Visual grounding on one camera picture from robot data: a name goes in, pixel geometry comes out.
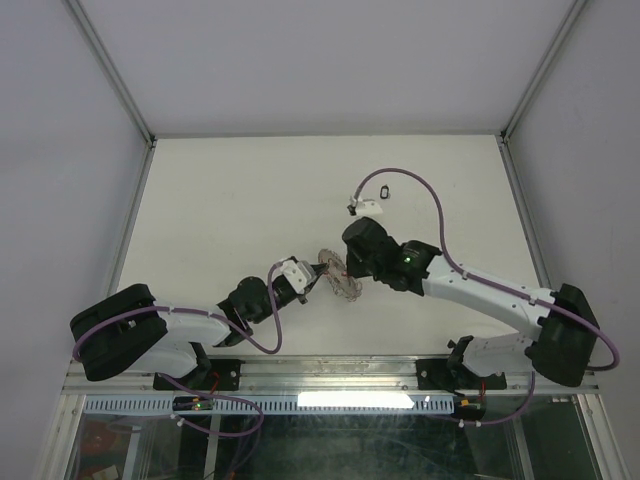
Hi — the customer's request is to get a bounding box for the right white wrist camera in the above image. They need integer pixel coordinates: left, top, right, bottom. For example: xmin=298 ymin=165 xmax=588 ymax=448
xmin=347 ymin=197 xmax=383 ymax=217

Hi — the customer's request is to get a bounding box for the white slotted cable duct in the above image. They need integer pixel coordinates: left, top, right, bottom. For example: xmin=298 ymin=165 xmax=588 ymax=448
xmin=84 ymin=391 xmax=455 ymax=416

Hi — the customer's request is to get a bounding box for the aluminium mounting rail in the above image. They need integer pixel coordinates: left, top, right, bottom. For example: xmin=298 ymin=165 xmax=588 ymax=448
xmin=62 ymin=353 xmax=599 ymax=396

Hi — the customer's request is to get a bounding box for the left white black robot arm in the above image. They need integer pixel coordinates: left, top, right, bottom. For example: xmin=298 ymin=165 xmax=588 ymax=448
xmin=70 ymin=257 xmax=328 ymax=389

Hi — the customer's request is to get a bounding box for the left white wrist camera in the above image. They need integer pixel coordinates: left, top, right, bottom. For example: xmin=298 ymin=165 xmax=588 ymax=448
xmin=277 ymin=257 xmax=316 ymax=295

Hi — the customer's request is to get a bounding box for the metal disc with key rings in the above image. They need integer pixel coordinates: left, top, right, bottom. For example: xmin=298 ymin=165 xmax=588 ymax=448
xmin=318 ymin=249 xmax=362 ymax=302

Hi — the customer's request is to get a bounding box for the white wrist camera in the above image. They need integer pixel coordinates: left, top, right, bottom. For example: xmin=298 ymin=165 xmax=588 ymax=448
xmin=277 ymin=257 xmax=316 ymax=295
xmin=347 ymin=197 xmax=383 ymax=217

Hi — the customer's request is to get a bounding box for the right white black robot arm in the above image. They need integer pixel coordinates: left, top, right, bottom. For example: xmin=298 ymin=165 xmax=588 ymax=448
xmin=342 ymin=217 xmax=599 ymax=387

